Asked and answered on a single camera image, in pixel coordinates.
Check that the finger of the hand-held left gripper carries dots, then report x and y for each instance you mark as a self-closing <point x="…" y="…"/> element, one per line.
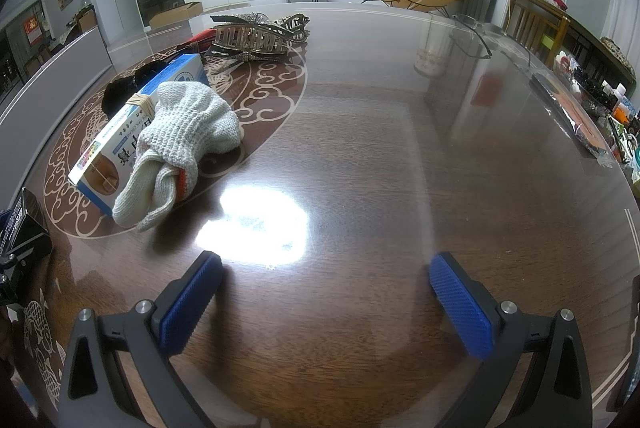
<point x="12" y="278"/>
<point x="7" y="223"/>

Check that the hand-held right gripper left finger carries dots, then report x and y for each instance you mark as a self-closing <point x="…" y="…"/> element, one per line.
<point x="192" y="303"/>

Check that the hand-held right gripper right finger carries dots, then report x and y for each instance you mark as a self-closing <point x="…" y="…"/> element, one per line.
<point x="460" y="303"/>

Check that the black printed box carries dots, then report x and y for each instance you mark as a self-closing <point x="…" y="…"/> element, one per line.
<point x="35" y="238"/>

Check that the blue and white medicine box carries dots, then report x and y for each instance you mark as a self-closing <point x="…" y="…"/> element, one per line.
<point x="100" y="163"/>

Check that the white knit glove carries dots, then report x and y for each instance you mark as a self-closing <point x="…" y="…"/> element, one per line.
<point x="200" y="123"/>

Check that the brown wooden desktop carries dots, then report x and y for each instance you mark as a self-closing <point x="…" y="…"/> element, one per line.
<point x="375" y="188"/>

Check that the red door poster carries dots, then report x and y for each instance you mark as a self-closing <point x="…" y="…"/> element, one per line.
<point x="33" y="28"/>

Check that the clear plastic packet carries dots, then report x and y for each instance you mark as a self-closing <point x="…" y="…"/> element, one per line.
<point x="575" y="118"/>

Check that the basket of toiletries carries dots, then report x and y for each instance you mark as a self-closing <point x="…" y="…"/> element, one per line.
<point x="615" y="108"/>

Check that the red pouch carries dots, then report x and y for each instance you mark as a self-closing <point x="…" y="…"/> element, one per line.
<point x="200" y="42"/>

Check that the cardboard box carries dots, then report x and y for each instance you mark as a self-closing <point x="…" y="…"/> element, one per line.
<point x="175" y="14"/>

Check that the gold hair claw clip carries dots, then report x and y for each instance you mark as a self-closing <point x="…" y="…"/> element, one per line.
<point x="255" y="38"/>

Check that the eyeglasses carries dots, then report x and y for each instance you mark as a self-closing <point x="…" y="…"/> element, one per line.
<point x="472" y="31"/>

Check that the wooden chair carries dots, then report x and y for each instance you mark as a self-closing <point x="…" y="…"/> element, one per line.
<point x="532" y="23"/>

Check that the rhinestone hair clip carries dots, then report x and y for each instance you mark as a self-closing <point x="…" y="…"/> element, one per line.
<point x="240" y="17"/>

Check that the dark wooden sideboard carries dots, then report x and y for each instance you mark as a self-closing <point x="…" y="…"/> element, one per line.
<point x="595" y="43"/>

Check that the woven basket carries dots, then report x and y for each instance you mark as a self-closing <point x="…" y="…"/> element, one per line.
<point x="617" y="50"/>

